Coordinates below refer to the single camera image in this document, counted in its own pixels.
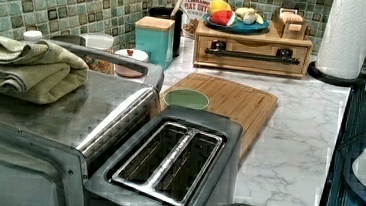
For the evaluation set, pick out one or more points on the wooden drawer box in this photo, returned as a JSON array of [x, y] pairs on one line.
[[265, 42]]

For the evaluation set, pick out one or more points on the black drawer handle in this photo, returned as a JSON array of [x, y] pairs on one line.
[[284, 56]]

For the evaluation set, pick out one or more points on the small green plate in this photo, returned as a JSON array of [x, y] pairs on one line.
[[188, 98]]

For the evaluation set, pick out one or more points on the black two-slot toaster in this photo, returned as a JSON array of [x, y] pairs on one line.
[[182, 157]]

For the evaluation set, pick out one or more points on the bamboo cutting board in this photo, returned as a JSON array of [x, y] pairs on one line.
[[247, 106]]

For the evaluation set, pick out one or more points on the teal canister with wooden lid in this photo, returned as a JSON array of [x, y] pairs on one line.
[[155, 36]]

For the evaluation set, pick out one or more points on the toy watermelon slice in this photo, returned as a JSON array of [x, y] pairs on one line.
[[223, 18]]

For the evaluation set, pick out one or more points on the blue plate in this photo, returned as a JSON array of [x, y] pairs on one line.
[[239, 27]]

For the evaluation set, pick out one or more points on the oat bites cereal box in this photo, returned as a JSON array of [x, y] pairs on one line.
[[193, 11]]

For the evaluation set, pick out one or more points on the yellow toy lemon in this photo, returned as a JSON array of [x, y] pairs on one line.
[[218, 5]]

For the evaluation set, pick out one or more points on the toy banana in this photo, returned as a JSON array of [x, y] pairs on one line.
[[249, 16]]

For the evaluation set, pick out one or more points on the wooden tea bag box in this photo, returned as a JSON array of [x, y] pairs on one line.
[[289, 24]]

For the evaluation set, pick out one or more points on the folded beige towel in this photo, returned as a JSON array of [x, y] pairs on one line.
[[40, 72]]

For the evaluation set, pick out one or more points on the white capped bottle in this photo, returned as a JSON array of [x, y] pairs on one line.
[[32, 36]]

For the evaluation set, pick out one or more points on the silver toaster oven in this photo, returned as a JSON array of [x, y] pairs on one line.
[[48, 151]]

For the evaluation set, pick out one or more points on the black paper towel holder base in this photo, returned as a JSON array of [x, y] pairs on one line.
[[331, 80]]

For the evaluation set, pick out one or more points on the paper towel roll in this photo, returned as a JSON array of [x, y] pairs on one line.
[[343, 47]]

